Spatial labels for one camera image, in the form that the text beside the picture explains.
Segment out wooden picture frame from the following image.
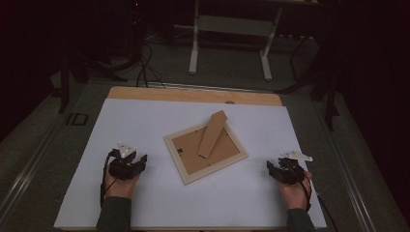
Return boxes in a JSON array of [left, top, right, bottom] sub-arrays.
[[163, 109, 249, 187]]

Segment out metal floor rail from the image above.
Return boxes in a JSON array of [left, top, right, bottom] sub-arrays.
[[317, 101, 379, 232], [0, 122, 63, 220]]

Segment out white metal stand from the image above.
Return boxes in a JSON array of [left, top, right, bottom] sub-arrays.
[[188, 0, 285, 82]]

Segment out black stand legs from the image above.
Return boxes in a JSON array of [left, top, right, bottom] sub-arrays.
[[57, 44, 131, 114], [276, 32, 342, 131]]

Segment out black floor cables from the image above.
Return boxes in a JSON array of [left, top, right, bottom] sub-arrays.
[[134, 41, 167, 90]]

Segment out person's right hand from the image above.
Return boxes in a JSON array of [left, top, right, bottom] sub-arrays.
[[278, 171, 313, 211]]

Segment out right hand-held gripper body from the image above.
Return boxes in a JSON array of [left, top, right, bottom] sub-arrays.
[[276, 150, 314, 186]]

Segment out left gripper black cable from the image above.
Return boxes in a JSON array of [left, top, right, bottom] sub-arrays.
[[100, 148, 120, 208]]

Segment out person's left hand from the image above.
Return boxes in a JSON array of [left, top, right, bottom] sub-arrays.
[[103, 167, 140, 200]]

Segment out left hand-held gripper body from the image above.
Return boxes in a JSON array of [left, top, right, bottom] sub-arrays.
[[108, 140, 140, 182]]

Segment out white table mat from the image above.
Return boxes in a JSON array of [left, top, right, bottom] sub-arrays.
[[53, 98, 328, 230]]

